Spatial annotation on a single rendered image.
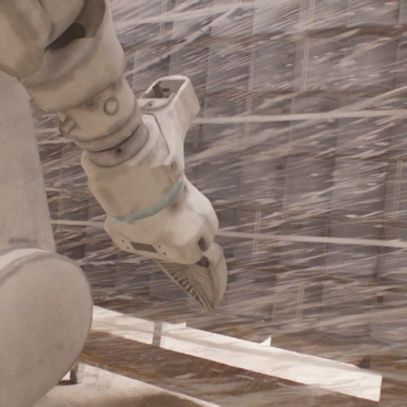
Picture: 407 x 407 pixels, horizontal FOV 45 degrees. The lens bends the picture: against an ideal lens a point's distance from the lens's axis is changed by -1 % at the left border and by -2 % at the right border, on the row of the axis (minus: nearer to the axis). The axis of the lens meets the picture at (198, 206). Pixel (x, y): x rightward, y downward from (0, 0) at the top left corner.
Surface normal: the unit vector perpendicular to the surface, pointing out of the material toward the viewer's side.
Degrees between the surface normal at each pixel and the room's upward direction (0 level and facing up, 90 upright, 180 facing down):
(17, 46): 145
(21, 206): 90
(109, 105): 105
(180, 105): 83
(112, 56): 87
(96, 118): 125
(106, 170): 50
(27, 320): 90
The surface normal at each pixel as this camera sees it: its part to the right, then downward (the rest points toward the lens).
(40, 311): 0.84, 0.12
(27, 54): -0.15, 0.88
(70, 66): -0.44, -0.41
